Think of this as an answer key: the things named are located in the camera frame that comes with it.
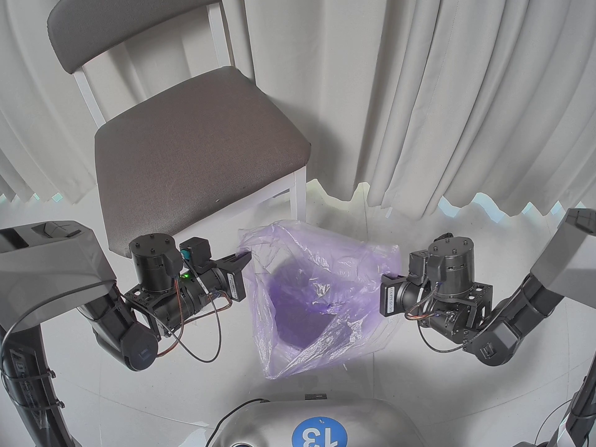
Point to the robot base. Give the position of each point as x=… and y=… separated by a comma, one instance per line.
x=372, y=422

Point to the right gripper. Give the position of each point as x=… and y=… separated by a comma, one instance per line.
x=391, y=296

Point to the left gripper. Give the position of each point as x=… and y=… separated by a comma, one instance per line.
x=205, y=291

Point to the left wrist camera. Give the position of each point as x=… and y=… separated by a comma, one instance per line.
x=195, y=249

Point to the purple plastic bag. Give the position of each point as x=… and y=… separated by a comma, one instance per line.
x=326, y=259

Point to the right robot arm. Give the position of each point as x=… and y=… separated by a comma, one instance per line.
x=558, y=268

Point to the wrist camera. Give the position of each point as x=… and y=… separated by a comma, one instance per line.
x=195, y=249
x=419, y=263

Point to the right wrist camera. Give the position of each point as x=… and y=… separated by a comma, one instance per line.
x=419, y=263

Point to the white chair with grey cushions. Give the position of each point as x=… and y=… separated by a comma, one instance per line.
x=186, y=147

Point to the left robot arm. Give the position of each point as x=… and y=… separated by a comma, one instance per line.
x=56, y=268

